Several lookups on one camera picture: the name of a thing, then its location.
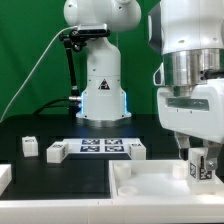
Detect grey mounted camera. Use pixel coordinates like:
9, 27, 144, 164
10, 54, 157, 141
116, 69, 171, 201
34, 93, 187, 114
77, 24, 110, 37

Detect white square tabletop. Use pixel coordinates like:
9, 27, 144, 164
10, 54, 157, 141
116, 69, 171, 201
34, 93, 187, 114
109, 160, 224, 199

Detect white sheet with markers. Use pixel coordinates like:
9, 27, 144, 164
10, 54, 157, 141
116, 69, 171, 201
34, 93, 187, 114
64, 138, 142, 154

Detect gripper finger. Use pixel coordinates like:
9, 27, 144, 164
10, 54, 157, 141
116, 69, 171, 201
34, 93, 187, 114
203, 140, 220, 171
175, 132, 190, 160

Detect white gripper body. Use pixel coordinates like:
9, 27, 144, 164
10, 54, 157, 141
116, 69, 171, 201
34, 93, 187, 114
157, 83, 224, 144

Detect black base cables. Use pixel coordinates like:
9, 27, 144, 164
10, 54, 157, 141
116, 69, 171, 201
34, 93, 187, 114
33, 97, 81, 116

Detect white fence left rail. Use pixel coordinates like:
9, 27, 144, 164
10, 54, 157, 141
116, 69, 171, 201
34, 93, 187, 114
0, 164, 12, 196

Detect white fence rail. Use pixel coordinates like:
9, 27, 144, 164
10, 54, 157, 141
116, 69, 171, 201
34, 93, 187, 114
0, 196, 224, 224
0, 164, 12, 196

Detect white fence front rail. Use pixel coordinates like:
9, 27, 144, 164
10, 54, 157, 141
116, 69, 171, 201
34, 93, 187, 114
0, 196, 224, 224

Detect white camera cable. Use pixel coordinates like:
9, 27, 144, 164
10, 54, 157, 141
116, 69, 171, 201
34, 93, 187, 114
0, 25, 80, 124

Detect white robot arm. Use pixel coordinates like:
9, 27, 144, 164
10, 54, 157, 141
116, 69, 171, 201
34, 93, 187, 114
64, 0, 224, 171

